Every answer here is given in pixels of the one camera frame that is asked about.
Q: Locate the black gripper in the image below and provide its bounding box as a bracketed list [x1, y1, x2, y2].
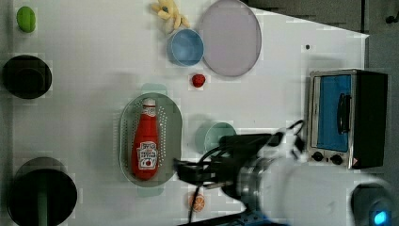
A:
[173, 133, 282, 200]

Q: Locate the red ketchup bottle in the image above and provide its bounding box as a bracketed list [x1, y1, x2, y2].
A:
[131, 98, 158, 181]

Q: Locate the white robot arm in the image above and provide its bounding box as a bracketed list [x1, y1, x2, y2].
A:
[173, 132, 398, 226]

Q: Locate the green oval strainer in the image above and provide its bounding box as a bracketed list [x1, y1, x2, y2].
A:
[119, 84, 183, 198]

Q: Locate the green mug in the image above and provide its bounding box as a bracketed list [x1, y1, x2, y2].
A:
[195, 121, 236, 154]

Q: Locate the orange slice toy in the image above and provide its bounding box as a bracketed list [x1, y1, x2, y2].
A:
[188, 193, 205, 212]

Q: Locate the small red tomato toy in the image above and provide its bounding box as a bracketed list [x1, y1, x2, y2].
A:
[192, 74, 206, 88]

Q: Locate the blue bowl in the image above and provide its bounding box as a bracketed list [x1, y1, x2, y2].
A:
[167, 29, 204, 67]

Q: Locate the grey round plate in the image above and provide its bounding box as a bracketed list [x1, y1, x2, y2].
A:
[199, 0, 262, 76]

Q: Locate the black toaster oven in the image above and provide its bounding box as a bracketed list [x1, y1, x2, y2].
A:
[307, 69, 388, 170]

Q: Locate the black cylinder cup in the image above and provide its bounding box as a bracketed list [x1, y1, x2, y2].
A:
[8, 157, 78, 226]

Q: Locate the small black cylinder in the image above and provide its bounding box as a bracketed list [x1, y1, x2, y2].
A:
[2, 55, 53, 99]

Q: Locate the green lime toy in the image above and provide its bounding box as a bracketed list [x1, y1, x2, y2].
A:
[17, 6, 37, 33]

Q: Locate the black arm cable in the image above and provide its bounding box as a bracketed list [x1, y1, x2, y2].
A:
[187, 119, 307, 224]

